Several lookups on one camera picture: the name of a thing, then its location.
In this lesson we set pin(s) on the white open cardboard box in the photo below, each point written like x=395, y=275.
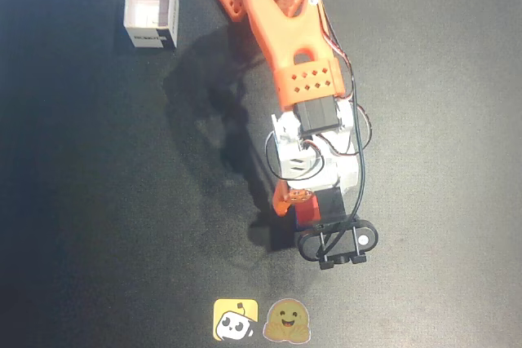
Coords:
x=149, y=10

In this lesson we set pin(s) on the hugging face emoji sticker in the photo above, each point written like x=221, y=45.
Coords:
x=286, y=320

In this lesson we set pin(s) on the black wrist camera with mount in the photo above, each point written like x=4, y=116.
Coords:
x=338, y=244

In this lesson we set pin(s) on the yellow robot face sticker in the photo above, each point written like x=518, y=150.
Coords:
x=235, y=319

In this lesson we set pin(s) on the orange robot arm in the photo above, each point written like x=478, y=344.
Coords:
x=277, y=34

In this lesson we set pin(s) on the red cube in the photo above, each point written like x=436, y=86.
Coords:
x=308, y=211

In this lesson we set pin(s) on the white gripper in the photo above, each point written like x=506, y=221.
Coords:
x=294, y=197

